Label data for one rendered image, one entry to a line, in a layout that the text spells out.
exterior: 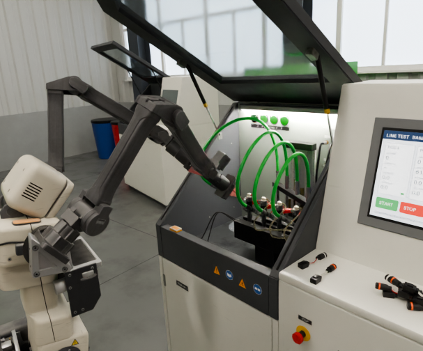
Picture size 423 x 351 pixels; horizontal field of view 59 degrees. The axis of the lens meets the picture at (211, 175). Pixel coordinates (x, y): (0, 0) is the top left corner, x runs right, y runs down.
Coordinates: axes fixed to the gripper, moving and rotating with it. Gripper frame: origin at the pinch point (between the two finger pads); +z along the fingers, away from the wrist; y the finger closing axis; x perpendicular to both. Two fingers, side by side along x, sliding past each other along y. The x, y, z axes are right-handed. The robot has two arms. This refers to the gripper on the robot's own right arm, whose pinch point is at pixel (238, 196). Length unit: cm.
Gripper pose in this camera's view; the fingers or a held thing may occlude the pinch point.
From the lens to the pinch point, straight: 158.9
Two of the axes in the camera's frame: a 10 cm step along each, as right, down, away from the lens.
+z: 6.8, 5.4, 4.9
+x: -4.5, -2.2, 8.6
